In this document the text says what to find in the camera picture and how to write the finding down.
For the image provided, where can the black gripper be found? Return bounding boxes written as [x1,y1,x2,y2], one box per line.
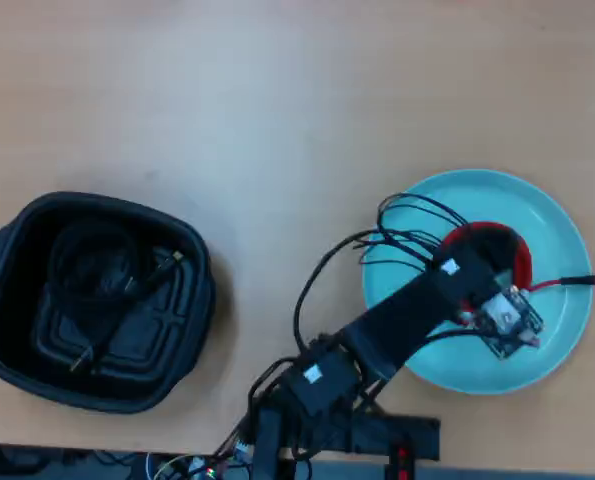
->
[429,231,525,310]

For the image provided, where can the black plastic bowl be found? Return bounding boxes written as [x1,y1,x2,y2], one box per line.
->
[0,190,216,415]

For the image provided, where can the black braided charging cable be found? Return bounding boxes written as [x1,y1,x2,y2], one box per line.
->
[49,224,188,374]

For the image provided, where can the black clamp with red light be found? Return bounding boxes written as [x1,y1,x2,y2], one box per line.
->
[385,434,419,480]

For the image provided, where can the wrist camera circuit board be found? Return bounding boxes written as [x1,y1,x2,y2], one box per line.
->
[469,287,548,362]

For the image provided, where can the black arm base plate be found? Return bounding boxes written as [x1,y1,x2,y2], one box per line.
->
[256,409,441,464]

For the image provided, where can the light blue round plate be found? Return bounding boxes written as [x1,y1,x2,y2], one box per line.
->
[361,169,594,396]

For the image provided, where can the coloured wires below table edge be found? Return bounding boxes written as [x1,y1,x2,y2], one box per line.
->
[141,442,254,480]

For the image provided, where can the red braided charging cable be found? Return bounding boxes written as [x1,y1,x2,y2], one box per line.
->
[439,219,595,321]

